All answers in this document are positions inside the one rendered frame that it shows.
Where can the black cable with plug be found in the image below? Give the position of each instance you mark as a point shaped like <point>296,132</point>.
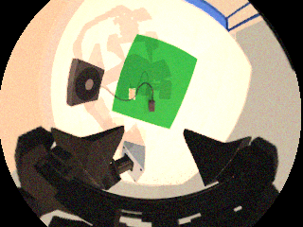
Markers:
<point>151,101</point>

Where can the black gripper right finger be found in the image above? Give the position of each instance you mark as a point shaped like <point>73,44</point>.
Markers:
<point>212,156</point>

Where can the green flat board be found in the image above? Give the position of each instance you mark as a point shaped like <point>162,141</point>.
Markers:
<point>166,68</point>

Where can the dark brown cooling fan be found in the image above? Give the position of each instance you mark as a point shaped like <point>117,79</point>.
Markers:
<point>84,82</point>

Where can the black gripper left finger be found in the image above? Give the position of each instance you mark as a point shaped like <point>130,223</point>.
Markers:
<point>92,152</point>

